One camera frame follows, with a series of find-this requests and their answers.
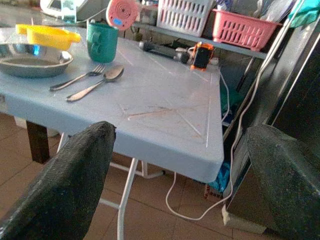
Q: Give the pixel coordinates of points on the pink slotted plastic basket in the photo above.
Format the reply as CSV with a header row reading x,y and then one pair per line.
x,y
240,32

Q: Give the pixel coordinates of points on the teal cloth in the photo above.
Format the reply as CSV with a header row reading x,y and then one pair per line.
x,y
305,12

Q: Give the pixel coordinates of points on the pink round mini fan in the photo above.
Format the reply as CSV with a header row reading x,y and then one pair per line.
x,y
122,12

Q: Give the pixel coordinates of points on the black cabinet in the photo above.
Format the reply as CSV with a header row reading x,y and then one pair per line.
x,y
300,87

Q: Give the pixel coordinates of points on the steel spoon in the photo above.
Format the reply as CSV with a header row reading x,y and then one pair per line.
x,y
113,73

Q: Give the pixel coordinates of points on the white slotted plastic basket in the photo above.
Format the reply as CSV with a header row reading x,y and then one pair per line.
x,y
185,17

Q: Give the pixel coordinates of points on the steel fork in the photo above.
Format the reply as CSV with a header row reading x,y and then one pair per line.
x,y
75,79

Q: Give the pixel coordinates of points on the white kitchen appliance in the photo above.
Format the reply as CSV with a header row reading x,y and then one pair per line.
x,y
53,6

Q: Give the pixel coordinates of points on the grey shelf board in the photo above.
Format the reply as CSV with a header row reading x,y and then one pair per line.
x,y
225,46

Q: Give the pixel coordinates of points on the yellow plastic bowl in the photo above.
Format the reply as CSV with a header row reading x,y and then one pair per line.
x,y
50,37

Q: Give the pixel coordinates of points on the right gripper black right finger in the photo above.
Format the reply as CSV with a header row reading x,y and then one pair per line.
x,y
287,187

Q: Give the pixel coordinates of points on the pale plastic folding table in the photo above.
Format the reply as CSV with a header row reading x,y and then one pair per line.
x,y
162,100

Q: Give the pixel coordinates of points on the black handheld controller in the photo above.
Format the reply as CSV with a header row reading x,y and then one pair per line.
x,y
160,50

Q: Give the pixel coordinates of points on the blue plastic bag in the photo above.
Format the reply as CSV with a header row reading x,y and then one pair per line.
x,y
221,177

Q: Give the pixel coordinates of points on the orange black tape measure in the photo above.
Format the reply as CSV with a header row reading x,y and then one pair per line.
x,y
201,57

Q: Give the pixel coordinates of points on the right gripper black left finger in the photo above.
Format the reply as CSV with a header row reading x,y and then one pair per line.
x,y
62,190

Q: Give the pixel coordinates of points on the round steel plate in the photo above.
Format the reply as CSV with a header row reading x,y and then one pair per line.
x,y
30,66

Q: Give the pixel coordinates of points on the green plastic cup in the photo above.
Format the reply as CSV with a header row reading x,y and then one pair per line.
x,y
102,47

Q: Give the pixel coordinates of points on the clear water bottle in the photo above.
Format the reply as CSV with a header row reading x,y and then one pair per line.
x,y
68,13

